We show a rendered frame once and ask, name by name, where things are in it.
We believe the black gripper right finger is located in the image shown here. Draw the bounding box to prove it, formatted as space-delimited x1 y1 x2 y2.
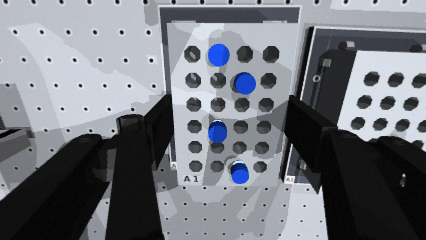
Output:
284 95 426 240

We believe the grey perforated block with holes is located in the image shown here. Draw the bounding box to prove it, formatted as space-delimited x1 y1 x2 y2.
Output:
316 49 426 151
167 23 299 187

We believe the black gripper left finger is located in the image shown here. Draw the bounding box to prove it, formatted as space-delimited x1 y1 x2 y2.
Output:
0 94 174 240

